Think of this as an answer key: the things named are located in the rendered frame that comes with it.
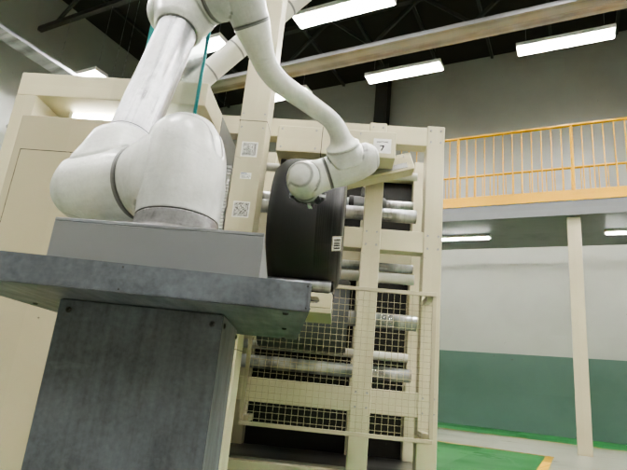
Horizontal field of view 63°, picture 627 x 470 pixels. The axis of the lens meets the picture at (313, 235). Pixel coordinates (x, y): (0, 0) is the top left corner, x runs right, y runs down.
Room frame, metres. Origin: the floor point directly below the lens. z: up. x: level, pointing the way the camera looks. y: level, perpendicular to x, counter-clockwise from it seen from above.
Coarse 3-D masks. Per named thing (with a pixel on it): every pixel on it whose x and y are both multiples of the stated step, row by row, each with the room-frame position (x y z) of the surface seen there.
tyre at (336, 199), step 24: (288, 168) 1.96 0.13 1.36; (288, 192) 1.90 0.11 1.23; (336, 192) 1.91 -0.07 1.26; (288, 216) 1.90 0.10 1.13; (312, 216) 1.90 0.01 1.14; (336, 216) 1.91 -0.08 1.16; (288, 240) 1.93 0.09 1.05; (312, 240) 1.92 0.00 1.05; (288, 264) 2.00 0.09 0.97; (312, 264) 1.99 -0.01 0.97; (336, 264) 2.01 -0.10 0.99
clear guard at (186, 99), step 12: (192, 48) 1.87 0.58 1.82; (204, 48) 2.01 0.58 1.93; (192, 60) 1.89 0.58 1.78; (204, 60) 2.02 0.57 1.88; (192, 72) 1.91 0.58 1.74; (180, 84) 1.81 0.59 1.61; (192, 84) 1.94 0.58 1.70; (180, 96) 1.83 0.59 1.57; (192, 96) 1.97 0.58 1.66; (168, 108) 1.74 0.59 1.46; (180, 108) 1.86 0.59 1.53; (192, 108) 1.99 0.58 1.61
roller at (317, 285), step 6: (270, 276) 2.05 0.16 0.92; (306, 282) 2.03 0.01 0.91; (312, 282) 2.03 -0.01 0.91; (318, 282) 2.03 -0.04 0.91; (324, 282) 2.03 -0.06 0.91; (330, 282) 2.03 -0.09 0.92; (312, 288) 2.04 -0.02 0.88; (318, 288) 2.03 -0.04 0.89; (324, 288) 2.03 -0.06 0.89; (330, 288) 2.03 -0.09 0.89
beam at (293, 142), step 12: (288, 132) 2.38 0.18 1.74; (300, 132) 2.38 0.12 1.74; (312, 132) 2.37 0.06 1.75; (324, 132) 2.37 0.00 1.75; (360, 132) 2.35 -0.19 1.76; (372, 132) 2.35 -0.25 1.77; (384, 132) 2.35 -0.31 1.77; (276, 144) 2.39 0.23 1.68; (288, 144) 2.38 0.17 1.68; (300, 144) 2.38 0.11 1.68; (312, 144) 2.37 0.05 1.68; (324, 144) 2.37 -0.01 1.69; (372, 144) 2.35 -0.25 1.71; (396, 144) 2.35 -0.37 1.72; (288, 156) 2.44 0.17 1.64; (300, 156) 2.42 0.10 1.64; (312, 156) 2.41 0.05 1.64; (324, 156) 2.39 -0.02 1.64; (384, 156) 2.35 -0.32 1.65; (384, 168) 2.47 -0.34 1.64
